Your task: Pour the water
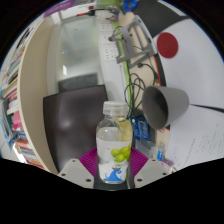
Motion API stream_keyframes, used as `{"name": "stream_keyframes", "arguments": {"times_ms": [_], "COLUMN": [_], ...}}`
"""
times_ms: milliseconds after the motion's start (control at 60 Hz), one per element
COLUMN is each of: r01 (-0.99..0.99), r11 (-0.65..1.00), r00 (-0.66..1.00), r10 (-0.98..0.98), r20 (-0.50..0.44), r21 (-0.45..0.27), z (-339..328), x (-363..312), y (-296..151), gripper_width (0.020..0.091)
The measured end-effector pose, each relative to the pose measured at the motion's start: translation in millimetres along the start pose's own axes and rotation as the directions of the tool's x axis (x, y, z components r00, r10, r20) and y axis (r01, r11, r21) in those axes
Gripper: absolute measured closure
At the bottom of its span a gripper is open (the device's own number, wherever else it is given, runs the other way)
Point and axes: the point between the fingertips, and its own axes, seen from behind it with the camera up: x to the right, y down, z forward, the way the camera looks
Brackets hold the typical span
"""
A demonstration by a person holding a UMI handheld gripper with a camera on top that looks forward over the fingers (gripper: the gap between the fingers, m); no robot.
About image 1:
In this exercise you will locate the black computer monitor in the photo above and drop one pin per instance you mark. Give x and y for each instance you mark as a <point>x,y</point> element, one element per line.
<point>73,126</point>

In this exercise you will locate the grey cup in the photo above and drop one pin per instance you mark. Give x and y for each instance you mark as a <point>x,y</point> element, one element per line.
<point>176,103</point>

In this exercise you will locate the flat round red coaster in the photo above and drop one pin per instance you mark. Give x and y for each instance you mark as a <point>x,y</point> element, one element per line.
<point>167,45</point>

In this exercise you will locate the blue circuit board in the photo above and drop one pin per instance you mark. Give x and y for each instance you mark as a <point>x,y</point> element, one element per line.
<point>140,128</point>

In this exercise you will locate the white wall socket strip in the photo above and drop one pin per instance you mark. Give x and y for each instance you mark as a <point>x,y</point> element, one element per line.
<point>110,43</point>

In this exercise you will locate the clear plastic drink bottle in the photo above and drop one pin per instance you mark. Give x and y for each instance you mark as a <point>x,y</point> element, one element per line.
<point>111,140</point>

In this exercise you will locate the purple hanging banner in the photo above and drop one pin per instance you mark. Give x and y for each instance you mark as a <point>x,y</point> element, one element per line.
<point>60,8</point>

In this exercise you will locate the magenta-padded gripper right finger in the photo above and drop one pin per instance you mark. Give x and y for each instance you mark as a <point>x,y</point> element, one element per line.
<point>153,170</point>

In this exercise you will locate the grey metal laptop stand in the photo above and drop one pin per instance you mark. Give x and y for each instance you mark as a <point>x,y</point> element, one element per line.
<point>133,43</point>

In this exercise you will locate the wall shelf with books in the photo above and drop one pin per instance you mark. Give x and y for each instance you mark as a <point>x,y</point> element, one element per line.
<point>31,100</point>

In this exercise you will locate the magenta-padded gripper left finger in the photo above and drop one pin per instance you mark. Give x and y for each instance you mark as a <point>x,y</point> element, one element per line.
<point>71,171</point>

